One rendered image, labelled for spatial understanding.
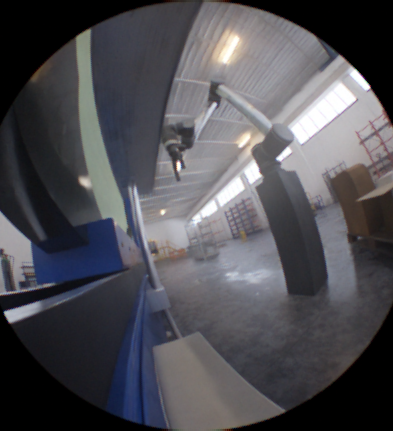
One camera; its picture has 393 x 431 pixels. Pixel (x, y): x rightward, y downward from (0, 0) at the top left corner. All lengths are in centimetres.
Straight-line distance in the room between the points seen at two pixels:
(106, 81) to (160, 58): 16
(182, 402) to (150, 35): 71
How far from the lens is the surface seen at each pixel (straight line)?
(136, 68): 50
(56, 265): 62
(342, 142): 1133
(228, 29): 845
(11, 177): 39
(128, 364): 23
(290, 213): 118
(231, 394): 25
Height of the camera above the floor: 73
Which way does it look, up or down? 11 degrees up
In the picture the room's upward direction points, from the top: 18 degrees counter-clockwise
